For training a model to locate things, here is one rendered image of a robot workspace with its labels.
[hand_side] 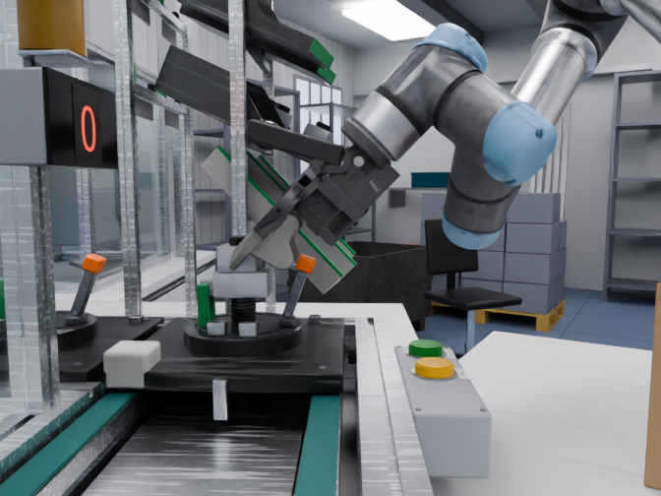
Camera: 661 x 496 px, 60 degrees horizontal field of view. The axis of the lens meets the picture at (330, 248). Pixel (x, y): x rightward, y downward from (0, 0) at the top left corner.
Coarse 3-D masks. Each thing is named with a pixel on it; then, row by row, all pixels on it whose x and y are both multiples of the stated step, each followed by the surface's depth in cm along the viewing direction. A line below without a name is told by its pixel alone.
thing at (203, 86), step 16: (176, 48) 89; (176, 64) 89; (192, 64) 88; (208, 64) 88; (160, 80) 90; (176, 80) 89; (192, 80) 89; (208, 80) 88; (224, 80) 88; (176, 96) 89; (192, 96) 89; (208, 96) 88; (224, 96) 88; (256, 96) 100; (208, 112) 89; (224, 112) 88; (256, 112) 87; (272, 112) 99; (304, 160) 86
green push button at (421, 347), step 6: (414, 342) 67; (420, 342) 67; (426, 342) 67; (432, 342) 67; (438, 342) 67; (408, 348) 66; (414, 348) 65; (420, 348) 65; (426, 348) 65; (432, 348) 65; (438, 348) 65; (414, 354) 65; (420, 354) 65; (426, 354) 65; (432, 354) 65; (438, 354) 65
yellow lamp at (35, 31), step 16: (16, 0) 45; (32, 0) 44; (48, 0) 44; (64, 0) 45; (80, 0) 46; (32, 16) 44; (48, 16) 44; (64, 16) 45; (80, 16) 46; (32, 32) 44; (48, 32) 45; (64, 32) 45; (80, 32) 47; (32, 48) 45; (48, 48) 45; (64, 48) 45; (80, 48) 47
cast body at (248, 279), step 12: (240, 240) 66; (228, 252) 65; (228, 264) 66; (240, 264) 66; (252, 264) 66; (216, 276) 66; (228, 276) 66; (240, 276) 66; (252, 276) 66; (264, 276) 66; (216, 288) 66; (228, 288) 66; (240, 288) 66; (252, 288) 66; (264, 288) 66
